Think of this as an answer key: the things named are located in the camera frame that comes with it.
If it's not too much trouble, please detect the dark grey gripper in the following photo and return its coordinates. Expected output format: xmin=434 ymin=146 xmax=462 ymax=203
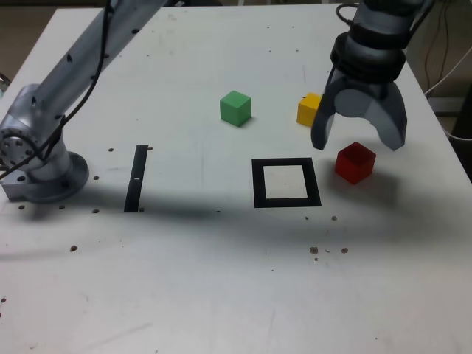
xmin=310 ymin=68 xmax=409 ymax=153

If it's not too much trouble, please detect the thin black hanging cable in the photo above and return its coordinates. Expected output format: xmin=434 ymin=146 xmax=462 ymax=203
xmin=423 ymin=3 xmax=443 ymax=89
xmin=440 ymin=1 xmax=451 ymax=82

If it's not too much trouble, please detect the black tape square outline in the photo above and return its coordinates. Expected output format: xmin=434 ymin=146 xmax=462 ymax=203
xmin=251 ymin=157 xmax=322 ymax=209

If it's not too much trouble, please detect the white cable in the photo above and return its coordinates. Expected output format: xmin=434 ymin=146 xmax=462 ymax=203
xmin=423 ymin=46 xmax=472 ymax=96
xmin=440 ymin=121 xmax=472 ymax=142

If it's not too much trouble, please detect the white frame post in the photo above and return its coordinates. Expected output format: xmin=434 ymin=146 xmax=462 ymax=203
xmin=403 ymin=21 xmax=424 ymax=69

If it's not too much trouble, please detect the green cube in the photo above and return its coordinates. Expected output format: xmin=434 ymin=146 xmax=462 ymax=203
xmin=219 ymin=90 xmax=253 ymax=128

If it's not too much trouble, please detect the red cube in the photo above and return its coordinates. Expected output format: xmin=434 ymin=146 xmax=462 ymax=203
xmin=334 ymin=141 xmax=377 ymax=186

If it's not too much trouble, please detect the black tape strip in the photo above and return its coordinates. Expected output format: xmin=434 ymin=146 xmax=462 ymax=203
xmin=123 ymin=145 xmax=150 ymax=213

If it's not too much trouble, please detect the yellow cube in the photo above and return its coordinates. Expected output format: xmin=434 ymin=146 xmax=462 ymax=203
xmin=296 ymin=92 xmax=325 ymax=128

